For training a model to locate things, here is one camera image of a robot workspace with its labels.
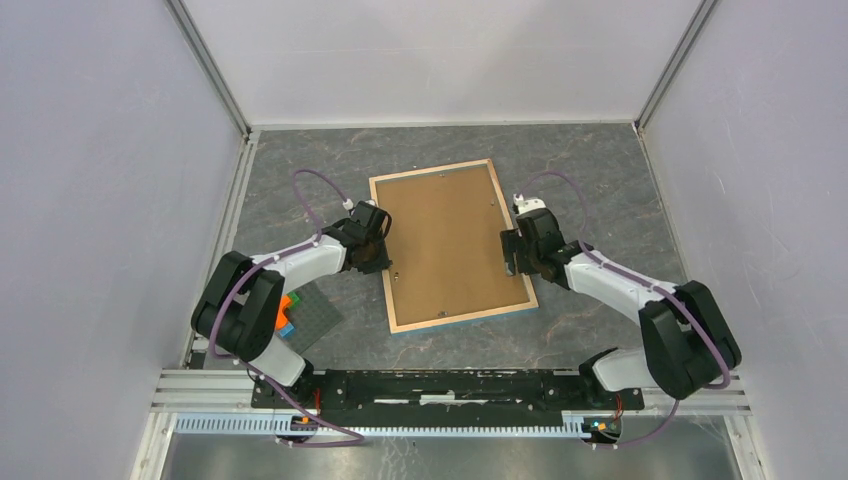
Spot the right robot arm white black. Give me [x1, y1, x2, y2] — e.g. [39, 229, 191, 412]
[500, 200, 742, 408]

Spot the aluminium frame rail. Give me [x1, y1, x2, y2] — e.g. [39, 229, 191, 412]
[150, 368, 753, 439]

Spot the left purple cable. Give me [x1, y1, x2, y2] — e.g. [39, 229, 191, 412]
[206, 169, 367, 449]

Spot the blue building block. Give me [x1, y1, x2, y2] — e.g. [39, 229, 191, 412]
[278, 323, 295, 338]

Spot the purple cable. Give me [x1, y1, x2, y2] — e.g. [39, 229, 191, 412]
[206, 169, 367, 449]
[516, 170, 733, 452]

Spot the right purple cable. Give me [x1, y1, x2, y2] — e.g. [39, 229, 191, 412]
[516, 170, 733, 452]

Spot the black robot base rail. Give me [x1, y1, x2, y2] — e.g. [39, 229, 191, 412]
[287, 369, 645, 428]

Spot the grey building block baseplate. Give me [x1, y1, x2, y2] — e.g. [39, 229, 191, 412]
[283, 283, 344, 353]

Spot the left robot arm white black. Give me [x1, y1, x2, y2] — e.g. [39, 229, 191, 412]
[190, 200, 392, 408]

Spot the orange building block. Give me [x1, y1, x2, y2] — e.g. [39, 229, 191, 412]
[274, 295, 290, 332]

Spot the wooden picture frame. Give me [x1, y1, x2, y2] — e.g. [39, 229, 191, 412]
[368, 157, 541, 337]

